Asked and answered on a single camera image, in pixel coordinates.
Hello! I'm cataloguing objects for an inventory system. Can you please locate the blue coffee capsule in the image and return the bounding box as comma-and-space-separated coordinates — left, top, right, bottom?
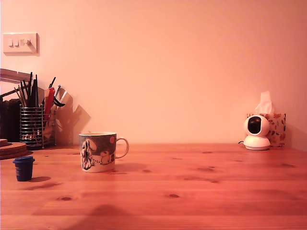
12, 156, 35, 182

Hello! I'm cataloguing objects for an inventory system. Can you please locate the white mug with cartoon print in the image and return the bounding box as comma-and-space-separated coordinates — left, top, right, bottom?
78, 131, 130, 173

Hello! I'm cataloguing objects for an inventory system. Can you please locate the red and white packet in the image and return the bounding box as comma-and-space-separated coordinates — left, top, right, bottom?
44, 87, 56, 120

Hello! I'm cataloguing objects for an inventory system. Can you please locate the white tissue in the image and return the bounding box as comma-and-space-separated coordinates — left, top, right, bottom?
254, 91, 274, 114

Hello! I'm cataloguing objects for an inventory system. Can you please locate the floral tissue box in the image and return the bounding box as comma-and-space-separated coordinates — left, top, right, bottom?
246, 113, 286, 147

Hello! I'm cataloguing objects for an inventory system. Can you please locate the brown wooden chopstick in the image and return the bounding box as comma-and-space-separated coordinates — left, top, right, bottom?
14, 86, 25, 108
20, 81, 28, 108

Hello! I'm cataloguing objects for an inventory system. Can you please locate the round cork trivet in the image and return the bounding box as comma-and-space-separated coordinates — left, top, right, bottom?
0, 142, 26, 153
0, 149, 27, 157

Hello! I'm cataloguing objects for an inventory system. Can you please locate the dark woven basket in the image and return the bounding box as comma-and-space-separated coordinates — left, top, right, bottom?
0, 89, 22, 142

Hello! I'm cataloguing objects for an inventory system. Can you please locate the grey flat metal bar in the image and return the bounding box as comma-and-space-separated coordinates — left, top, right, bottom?
0, 68, 30, 84

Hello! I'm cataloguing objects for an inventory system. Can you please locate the small white round camera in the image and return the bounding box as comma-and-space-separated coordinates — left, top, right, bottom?
243, 114, 272, 151

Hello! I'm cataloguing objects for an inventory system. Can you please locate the metal wire utensil rack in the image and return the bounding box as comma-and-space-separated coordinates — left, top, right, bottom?
19, 106, 57, 150

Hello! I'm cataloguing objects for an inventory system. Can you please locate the white wall light switch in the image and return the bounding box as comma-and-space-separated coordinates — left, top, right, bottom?
2, 33, 40, 57

